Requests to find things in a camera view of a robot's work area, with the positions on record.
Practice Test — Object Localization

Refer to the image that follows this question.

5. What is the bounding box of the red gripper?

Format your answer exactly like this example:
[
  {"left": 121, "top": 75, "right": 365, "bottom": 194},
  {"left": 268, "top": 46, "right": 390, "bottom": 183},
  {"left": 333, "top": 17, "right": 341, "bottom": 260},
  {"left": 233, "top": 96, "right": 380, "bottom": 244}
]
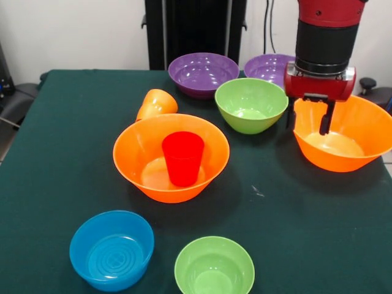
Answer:
[{"left": 283, "top": 61, "right": 357, "bottom": 136}]

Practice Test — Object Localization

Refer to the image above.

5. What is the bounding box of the large orange plastic bowl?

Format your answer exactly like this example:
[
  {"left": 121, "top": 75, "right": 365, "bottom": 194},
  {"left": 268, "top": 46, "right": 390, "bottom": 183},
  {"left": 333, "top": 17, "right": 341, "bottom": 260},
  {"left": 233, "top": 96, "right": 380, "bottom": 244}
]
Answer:
[
  {"left": 112, "top": 113, "right": 231, "bottom": 204},
  {"left": 292, "top": 94, "right": 392, "bottom": 173}
]

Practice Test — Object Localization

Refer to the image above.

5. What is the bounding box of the medium green plastic bowl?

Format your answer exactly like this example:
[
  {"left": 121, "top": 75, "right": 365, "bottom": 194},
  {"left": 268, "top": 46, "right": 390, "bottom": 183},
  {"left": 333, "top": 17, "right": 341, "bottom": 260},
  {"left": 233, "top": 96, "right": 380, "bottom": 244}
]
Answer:
[{"left": 214, "top": 77, "right": 289, "bottom": 135}]

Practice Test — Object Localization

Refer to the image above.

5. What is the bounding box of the purple plastic bowl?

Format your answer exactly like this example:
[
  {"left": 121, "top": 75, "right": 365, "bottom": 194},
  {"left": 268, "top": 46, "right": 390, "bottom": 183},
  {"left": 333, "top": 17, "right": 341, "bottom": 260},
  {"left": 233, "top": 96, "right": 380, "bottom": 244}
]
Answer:
[
  {"left": 168, "top": 52, "right": 240, "bottom": 99},
  {"left": 243, "top": 54, "right": 297, "bottom": 89}
]

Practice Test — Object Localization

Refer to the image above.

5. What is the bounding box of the red plastic cup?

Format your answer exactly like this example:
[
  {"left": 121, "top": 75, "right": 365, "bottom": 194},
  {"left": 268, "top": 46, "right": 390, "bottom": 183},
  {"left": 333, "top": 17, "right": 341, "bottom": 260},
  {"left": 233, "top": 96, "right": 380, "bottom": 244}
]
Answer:
[{"left": 161, "top": 131, "right": 205, "bottom": 187}]

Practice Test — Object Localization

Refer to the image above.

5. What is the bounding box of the orange plastic cup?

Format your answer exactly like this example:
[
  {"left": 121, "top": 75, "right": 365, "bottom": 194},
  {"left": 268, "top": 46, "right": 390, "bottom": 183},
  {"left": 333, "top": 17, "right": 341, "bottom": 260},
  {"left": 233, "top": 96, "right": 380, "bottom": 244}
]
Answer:
[{"left": 135, "top": 88, "right": 179, "bottom": 123}]

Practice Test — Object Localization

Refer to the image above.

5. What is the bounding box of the small green plastic bowl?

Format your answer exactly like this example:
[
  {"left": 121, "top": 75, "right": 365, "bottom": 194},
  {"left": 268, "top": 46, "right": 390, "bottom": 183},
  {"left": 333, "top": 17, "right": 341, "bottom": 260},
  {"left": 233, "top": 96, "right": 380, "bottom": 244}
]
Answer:
[{"left": 174, "top": 235, "right": 256, "bottom": 294}]

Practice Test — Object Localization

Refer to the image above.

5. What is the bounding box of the black round knob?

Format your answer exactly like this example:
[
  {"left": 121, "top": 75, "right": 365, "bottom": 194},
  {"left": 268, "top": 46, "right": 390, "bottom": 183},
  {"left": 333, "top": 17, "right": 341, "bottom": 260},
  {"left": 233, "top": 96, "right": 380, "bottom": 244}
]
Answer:
[{"left": 359, "top": 77, "right": 377, "bottom": 96}]

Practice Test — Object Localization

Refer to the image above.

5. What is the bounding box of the dark brown rounded base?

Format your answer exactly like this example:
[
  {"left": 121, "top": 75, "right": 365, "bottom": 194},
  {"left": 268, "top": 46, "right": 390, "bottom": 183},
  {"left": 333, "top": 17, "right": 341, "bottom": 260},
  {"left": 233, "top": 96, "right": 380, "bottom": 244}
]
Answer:
[{"left": 356, "top": 87, "right": 392, "bottom": 116}]

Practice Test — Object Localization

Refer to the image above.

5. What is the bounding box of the dark green tablecloth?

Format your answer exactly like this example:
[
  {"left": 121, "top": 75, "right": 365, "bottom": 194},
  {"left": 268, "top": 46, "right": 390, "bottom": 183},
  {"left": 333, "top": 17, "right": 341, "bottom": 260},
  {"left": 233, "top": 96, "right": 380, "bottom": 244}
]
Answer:
[{"left": 0, "top": 69, "right": 392, "bottom": 294}]

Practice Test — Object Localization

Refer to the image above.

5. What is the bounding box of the black device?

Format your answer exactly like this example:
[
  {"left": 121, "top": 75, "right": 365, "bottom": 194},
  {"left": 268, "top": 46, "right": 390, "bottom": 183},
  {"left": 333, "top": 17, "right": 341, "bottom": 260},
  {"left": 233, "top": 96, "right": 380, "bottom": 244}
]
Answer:
[{"left": 0, "top": 41, "right": 15, "bottom": 98}]

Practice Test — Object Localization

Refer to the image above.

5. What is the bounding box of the black wall cable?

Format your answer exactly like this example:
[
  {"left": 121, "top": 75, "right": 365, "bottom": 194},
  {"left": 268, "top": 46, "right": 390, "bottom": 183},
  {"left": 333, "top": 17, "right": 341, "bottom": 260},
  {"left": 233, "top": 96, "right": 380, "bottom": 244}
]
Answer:
[{"left": 263, "top": 0, "right": 277, "bottom": 55}]

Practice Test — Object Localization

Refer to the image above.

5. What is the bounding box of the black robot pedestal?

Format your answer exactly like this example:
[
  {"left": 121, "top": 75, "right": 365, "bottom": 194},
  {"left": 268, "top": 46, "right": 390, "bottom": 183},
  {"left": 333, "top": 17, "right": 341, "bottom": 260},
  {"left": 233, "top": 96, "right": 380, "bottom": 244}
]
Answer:
[{"left": 141, "top": 0, "right": 248, "bottom": 71}]

